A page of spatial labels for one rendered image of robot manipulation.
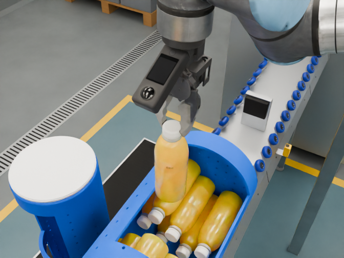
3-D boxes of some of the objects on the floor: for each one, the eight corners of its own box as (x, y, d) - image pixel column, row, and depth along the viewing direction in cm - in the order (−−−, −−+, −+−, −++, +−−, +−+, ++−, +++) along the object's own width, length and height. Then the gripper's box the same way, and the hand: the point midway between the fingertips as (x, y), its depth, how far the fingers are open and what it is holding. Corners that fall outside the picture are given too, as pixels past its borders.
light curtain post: (300, 247, 216) (454, -88, 98) (297, 256, 212) (454, -82, 94) (289, 242, 218) (428, -91, 100) (286, 251, 214) (426, -86, 97)
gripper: (228, 29, 64) (213, 124, 78) (169, 11, 68) (165, 105, 82) (205, 51, 58) (193, 149, 72) (142, 30, 62) (143, 127, 76)
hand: (172, 128), depth 75 cm, fingers closed on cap, 4 cm apart
